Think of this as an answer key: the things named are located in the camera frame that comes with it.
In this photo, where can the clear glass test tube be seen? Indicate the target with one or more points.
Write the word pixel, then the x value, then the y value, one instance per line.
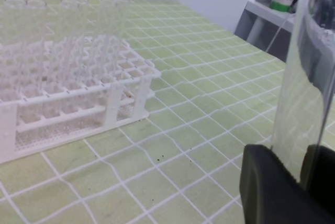
pixel 307 89

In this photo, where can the green grid tablecloth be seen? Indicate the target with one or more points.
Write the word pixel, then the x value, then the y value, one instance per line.
pixel 182 164

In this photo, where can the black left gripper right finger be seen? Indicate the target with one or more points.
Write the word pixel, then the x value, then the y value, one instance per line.
pixel 317 174

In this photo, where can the white shelf unit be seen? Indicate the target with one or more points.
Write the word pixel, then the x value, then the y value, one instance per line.
pixel 265 28

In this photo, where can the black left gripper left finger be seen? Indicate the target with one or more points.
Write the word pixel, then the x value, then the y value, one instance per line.
pixel 269 193

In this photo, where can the white plastic test tube rack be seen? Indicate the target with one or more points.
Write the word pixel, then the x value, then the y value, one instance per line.
pixel 58 115

